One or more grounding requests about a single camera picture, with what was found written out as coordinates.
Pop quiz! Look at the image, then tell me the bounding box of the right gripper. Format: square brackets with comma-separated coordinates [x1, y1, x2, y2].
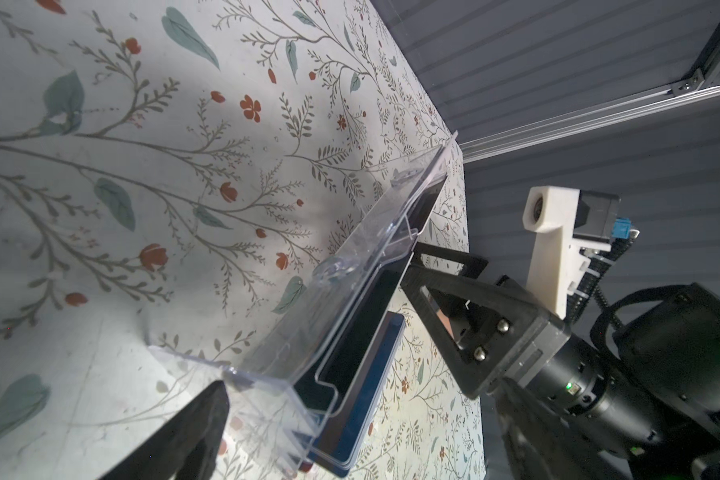
[401, 243, 571, 399]

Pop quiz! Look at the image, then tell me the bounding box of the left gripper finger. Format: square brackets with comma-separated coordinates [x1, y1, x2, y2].
[103, 380, 230, 480]

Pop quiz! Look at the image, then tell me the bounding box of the blue VIP card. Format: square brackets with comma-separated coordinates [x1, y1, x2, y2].
[308, 312, 405, 479]

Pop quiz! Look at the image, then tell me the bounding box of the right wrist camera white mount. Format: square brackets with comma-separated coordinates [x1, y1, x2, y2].
[522, 186, 640, 324]

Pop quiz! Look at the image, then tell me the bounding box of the black VIP card left column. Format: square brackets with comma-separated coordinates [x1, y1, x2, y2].
[295, 256, 410, 413]

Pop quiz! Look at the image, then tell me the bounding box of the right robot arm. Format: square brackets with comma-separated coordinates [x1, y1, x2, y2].
[402, 244, 720, 479]

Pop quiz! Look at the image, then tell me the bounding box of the clear acrylic card holder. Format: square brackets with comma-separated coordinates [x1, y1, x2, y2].
[149, 140, 454, 478]

